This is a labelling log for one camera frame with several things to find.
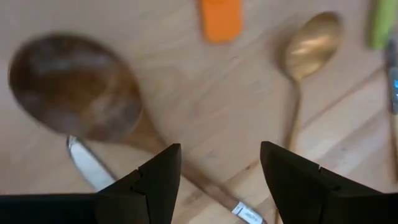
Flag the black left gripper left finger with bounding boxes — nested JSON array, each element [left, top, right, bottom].
[[93, 142, 183, 224]]

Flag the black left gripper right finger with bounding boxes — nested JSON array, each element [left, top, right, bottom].
[[259, 141, 386, 224]]

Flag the knife with cream handle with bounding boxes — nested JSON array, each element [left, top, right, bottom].
[[66, 135, 118, 192], [384, 39, 398, 184]]

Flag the brown wooden spoon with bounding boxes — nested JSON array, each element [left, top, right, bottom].
[[8, 32, 268, 224]]

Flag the gold metal spoon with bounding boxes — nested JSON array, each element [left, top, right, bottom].
[[281, 11, 343, 152]]

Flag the orange spatula clear handle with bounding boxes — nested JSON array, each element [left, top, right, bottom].
[[197, 0, 244, 44]]

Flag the green spatula clear handle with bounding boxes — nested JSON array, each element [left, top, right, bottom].
[[368, 0, 398, 50]]

